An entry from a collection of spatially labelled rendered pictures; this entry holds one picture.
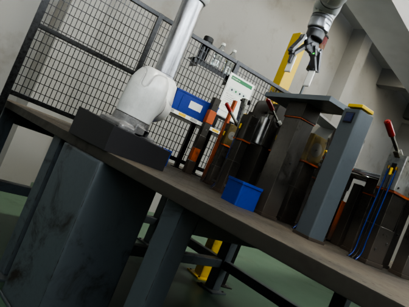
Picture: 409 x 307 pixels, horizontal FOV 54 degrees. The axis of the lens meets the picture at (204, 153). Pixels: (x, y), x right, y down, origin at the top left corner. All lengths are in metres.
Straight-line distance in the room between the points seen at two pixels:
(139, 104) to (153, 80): 0.11
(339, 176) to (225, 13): 4.07
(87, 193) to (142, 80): 0.48
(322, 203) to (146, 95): 0.77
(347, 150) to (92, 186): 0.87
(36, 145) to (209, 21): 2.49
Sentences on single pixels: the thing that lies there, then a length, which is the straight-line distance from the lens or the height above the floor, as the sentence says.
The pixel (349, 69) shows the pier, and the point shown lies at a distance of 7.37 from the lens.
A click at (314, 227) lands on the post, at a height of 0.74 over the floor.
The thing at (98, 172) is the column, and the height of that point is 0.62.
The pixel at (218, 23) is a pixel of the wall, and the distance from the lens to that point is 5.15.
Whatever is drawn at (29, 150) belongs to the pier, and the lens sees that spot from 3.80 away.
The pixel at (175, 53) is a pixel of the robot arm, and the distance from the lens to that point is 1.85.
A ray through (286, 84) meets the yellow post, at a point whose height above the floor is 1.60.
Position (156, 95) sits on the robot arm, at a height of 0.97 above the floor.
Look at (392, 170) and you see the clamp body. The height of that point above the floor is 1.00.
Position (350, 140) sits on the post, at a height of 1.04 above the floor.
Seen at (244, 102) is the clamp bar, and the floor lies 1.19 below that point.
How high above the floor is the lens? 0.79
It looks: 1 degrees up
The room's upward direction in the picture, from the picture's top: 23 degrees clockwise
